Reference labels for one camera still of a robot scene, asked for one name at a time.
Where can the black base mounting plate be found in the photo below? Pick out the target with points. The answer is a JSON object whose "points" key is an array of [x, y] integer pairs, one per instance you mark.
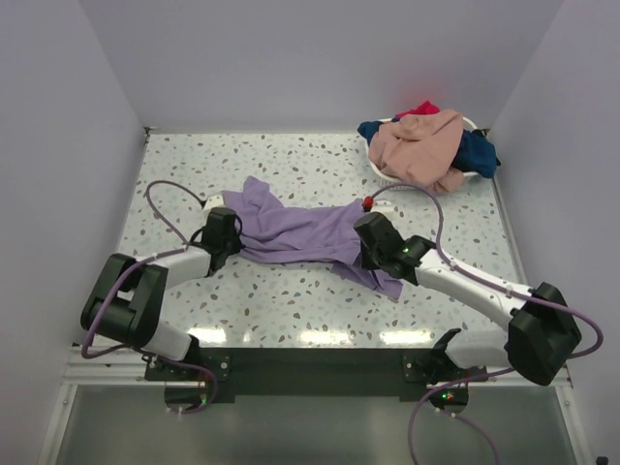
{"points": [[356, 372]]}

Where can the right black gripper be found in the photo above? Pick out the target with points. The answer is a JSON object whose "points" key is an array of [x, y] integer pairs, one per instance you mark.
{"points": [[365, 261]]}

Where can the peach pink t shirt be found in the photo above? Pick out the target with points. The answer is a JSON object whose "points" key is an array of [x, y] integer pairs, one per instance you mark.
{"points": [[420, 149]]}

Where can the navy blue t shirt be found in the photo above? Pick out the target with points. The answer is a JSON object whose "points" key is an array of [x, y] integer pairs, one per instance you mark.
{"points": [[476, 155]]}

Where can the white laundry basket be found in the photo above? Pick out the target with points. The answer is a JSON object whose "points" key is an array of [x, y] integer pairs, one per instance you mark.
{"points": [[387, 176]]}

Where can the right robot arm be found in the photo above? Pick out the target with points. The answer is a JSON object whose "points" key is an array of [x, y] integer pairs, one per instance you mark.
{"points": [[534, 332]]}

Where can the lavender t shirt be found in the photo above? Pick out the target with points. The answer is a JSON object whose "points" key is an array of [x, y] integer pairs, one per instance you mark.
{"points": [[273, 233]]}

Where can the red t shirt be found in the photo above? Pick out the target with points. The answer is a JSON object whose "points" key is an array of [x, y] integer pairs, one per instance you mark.
{"points": [[425, 108]]}

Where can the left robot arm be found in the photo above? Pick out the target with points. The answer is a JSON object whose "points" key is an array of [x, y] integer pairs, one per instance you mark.
{"points": [[124, 307]]}

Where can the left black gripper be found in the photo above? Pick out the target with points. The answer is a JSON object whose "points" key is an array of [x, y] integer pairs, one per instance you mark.
{"points": [[236, 244]]}

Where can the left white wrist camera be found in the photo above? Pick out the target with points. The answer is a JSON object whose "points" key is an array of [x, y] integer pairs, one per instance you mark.
{"points": [[213, 201]]}

